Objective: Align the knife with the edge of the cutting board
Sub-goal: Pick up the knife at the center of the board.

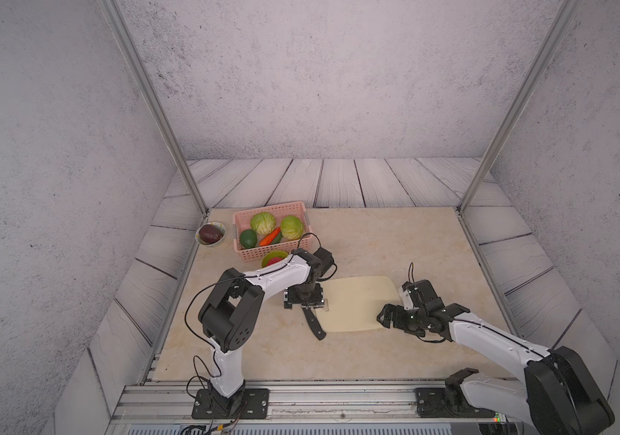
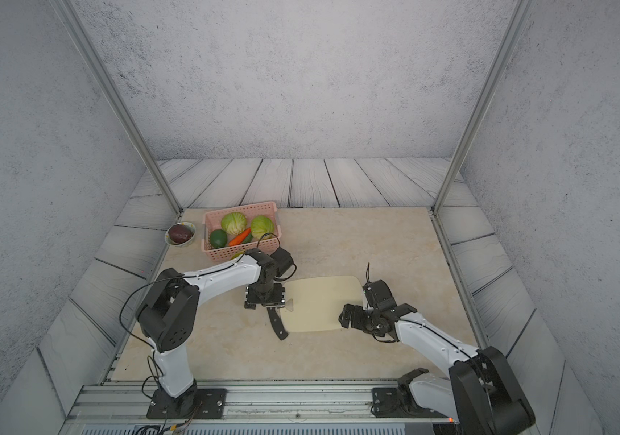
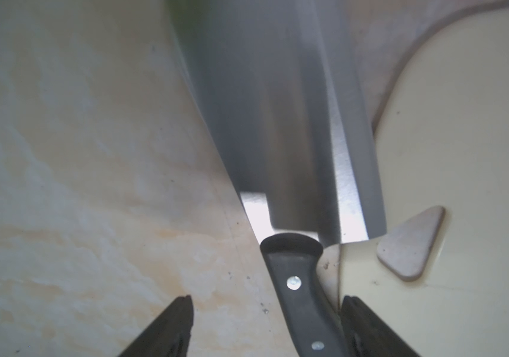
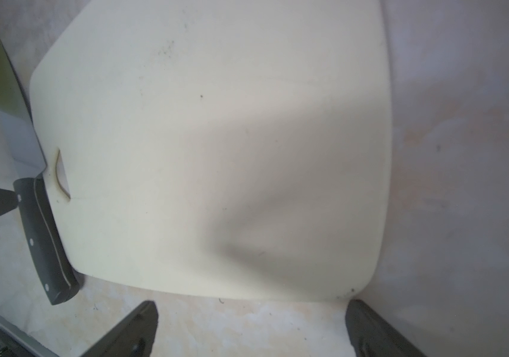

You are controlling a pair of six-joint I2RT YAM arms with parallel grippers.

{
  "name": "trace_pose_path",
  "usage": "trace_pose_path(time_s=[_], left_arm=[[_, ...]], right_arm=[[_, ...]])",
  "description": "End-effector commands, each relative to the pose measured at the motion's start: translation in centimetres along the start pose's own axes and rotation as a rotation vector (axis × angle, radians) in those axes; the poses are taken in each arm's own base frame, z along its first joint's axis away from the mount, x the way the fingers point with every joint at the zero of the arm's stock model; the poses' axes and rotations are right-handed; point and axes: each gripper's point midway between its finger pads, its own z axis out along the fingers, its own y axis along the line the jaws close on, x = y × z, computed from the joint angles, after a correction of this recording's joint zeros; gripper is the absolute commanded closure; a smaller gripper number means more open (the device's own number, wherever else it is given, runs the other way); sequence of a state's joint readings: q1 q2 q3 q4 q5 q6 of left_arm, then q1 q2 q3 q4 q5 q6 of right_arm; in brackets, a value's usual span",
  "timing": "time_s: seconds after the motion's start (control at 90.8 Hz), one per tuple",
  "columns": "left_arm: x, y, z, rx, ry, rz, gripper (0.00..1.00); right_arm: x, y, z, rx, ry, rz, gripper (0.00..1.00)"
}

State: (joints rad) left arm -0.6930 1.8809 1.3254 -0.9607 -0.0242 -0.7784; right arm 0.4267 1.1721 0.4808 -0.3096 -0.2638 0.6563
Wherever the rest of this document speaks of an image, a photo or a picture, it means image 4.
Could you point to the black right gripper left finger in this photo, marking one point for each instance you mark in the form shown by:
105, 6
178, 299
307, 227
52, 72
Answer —
133, 336

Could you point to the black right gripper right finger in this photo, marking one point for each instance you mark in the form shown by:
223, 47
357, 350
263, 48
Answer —
372, 336

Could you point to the black handled cleaver knife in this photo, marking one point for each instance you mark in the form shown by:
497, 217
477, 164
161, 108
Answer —
53, 268

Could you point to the cream plastic cutting board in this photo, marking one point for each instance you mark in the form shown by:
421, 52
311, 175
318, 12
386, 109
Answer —
226, 149

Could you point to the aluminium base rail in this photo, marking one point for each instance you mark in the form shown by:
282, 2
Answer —
14, 342

